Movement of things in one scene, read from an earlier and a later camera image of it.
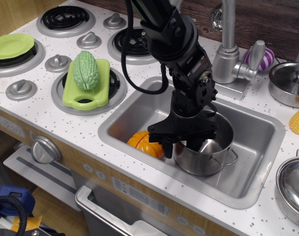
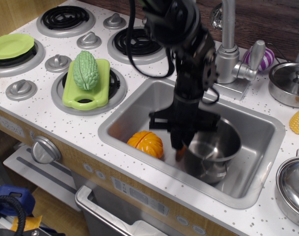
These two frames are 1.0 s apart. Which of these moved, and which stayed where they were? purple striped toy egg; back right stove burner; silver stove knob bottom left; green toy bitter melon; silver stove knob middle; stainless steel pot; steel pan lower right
Moved: stainless steel pot
Stayed: steel pan lower right; green toy bitter melon; purple striped toy egg; silver stove knob middle; back right stove burner; silver stove knob bottom left
